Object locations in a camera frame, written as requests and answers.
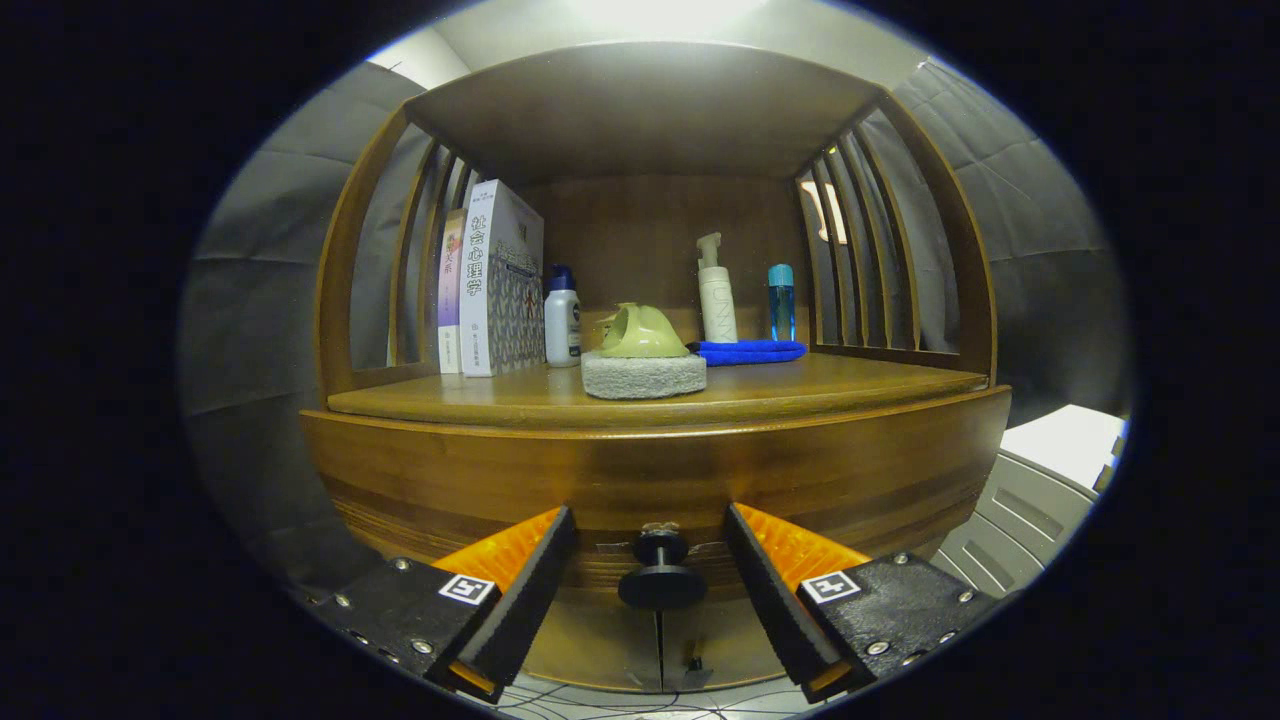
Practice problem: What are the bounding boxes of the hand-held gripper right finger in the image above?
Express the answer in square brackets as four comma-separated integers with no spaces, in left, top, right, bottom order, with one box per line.
[725,503,1001,706]

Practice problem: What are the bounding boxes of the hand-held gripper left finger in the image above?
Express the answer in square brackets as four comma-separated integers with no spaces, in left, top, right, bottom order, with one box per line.
[318,505,578,706]

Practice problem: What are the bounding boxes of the black drawer knob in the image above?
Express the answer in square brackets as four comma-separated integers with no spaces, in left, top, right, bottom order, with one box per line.
[617,527,708,612]

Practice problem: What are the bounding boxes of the green handled scrub sponge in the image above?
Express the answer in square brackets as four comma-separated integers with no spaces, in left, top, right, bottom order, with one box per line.
[580,302,709,401]

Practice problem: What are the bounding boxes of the wooden cabinet door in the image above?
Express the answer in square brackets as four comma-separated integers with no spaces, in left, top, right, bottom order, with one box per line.
[660,598,791,691]
[522,598,661,691]

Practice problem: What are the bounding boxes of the wooden countertop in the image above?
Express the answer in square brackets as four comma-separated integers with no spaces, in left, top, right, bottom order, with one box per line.
[327,350,991,431]

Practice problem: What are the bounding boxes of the wooden cabinet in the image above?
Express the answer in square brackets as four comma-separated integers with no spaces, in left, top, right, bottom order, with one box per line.
[298,40,1013,696]

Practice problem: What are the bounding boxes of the blue folded cloth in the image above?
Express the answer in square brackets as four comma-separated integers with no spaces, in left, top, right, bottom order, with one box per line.
[686,339,809,367]

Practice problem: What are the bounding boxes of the white bottle blue cap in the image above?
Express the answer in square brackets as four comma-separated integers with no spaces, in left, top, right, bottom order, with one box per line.
[543,264,583,368]

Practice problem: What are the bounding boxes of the white grey plastic storage unit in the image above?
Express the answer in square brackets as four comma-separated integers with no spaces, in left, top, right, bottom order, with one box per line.
[930,403,1129,601]

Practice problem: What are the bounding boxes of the clear blue bottle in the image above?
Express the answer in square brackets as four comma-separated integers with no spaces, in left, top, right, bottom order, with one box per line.
[768,264,796,343]

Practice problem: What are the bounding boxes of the white pump bottle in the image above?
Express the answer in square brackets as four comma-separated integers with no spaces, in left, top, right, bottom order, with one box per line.
[696,232,739,345]

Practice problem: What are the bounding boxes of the thin purple book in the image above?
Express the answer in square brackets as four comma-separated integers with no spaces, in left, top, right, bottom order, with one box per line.
[437,208,469,375]

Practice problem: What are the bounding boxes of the thick white book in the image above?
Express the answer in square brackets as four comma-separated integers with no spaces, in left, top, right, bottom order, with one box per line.
[459,179,547,378]

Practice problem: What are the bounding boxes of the large ceiling light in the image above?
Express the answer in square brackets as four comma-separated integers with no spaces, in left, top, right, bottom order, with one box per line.
[570,0,771,36]

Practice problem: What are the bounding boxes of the black floor cables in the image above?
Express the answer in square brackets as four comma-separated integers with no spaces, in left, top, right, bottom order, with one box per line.
[495,680,811,720]

